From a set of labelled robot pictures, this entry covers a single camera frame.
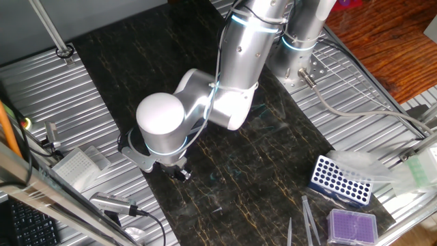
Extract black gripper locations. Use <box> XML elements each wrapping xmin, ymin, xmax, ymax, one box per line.
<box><xmin>159</xmin><ymin>156</ymin><xmax>193</xmax><ymax>182</ymax></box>

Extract white pipette tip box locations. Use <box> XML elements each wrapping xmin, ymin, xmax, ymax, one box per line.
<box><xmin>51</xmin><ymin>145</ymin><xmax>113</xmax><ymax>193</ymax></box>

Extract closed purple pipette tip box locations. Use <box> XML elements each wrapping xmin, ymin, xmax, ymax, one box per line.
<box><xmin>326</xmin><ymin>208</ymin><xmax>379</xmax><ymax>246</ymax></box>

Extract green pipette tip box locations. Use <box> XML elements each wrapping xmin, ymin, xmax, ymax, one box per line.
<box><xmin>392</xmin><ymin>141</ymin><xmax>437</xmax><ymax>197</ymax></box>

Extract dark marble pattern mat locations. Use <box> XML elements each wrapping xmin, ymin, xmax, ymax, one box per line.
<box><xmin>71</xmin><ymin>0</ymin><xmax>397</xmax><ymax>246</ymax></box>

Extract black keyboard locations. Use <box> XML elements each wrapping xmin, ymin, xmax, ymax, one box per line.
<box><xmin>6</xmin><ymin>200</ymin><xmax>61</xmax><ymax>246</ymax></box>

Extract dark blue object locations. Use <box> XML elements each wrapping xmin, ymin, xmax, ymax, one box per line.
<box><xmin>308</xmin><ymin>154</ymin><xmax>373</xmax><ymax>208</ymax></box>

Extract orange rod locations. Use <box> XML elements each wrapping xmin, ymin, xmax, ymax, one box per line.
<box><xmin>0</xmin><ymin>100</ymin><xmax>23</xmax><ymax>159</ymax></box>

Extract red plastic object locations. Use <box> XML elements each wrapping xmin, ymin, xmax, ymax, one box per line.
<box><xmin>333</xmin><ymin>0</ymin><xmax>363</xmax><ymax>12</ymax></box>

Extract dark flat device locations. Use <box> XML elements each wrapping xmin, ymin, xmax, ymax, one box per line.
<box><xmin>404</xmin><ymin>104</ymin><xmax>431</xmax><ymax>119</ymax></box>

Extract grey flat object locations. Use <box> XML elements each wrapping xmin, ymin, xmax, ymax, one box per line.
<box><xmin>423</xmin><ymin>16</ymin><xmax>437</xmax><ymax>44</ymax></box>

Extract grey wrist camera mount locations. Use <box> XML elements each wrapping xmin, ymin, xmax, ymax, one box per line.
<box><xmin>118</xmin><ymin>145</ymin><xmax>156</xmax><ymax>174</ymax></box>

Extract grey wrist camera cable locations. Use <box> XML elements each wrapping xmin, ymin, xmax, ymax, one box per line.
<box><xmin>126</xmin><ymin>20</ymin><xmax>228</xmax><ymax>158</ymax></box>

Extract black camera cable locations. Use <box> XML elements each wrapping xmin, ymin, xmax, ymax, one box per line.
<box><xmin>135</xmin><ymin>208</ymin><xmax>167</xmax><ymax>246</ymax></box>

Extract silver ridged camera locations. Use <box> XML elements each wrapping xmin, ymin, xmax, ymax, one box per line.
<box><xmin>89</xmin><ymin>191</ymin><xmax>140</xmax><ymax>228</ymax></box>

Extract wrapped metal frame bar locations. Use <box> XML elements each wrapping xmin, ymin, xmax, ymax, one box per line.
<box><xmin>0</xmin><ymin>140</ymin><xmax>143</xmax><ymax>246</ymax></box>

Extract grey metal clamp bracket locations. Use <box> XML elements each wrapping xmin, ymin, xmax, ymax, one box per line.
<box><xmin>45</xmin><ymin>122</ymin><xmax>62</xmax><ymax>150</ymax></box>

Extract black cable loop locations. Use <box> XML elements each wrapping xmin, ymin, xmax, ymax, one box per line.
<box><xmin>32</xmin><ymin>138</ymin><xmax>66</xmax><ymax>160</ymax></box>

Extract thick black cable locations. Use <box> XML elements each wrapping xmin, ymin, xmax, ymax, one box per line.
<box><xmin>0</xmin><ymin>80</ymin><xmax>33</xmax><ymax>189</ymax></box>

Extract black ring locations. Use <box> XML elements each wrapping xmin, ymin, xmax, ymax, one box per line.
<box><xmin>55</xmin><ymin>44</ymin><xmax>75</xmax><ymax>59</ymax></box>

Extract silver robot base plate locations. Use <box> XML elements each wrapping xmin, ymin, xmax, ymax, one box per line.
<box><xmin>264</xmin><ymin>40</ymin><xmax>328</xmax><ymax>95</ymax></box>

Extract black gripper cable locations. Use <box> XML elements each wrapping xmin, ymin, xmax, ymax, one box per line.
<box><xmin>235</xmin><ymin>0</ymin><xmax>287</xmax><ymax>27</ymax></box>

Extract grey hose cable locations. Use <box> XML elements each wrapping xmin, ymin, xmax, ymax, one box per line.
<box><xmin>297</xmin><ymin>67</ymin><xmax>436</xmax><ymax>135</ymax></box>

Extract silver camera pole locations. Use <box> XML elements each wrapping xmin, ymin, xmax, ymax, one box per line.
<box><xmin>28</xmin><ymin>0</ymin><xmax>76</xmax><ymax>66</ymax></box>

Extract aluminium frame rail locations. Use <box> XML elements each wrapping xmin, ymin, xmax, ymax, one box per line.
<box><xmin>398</xmin><ymin>131</ymin><xmax>437</xmax><ymax>163</ymax></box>

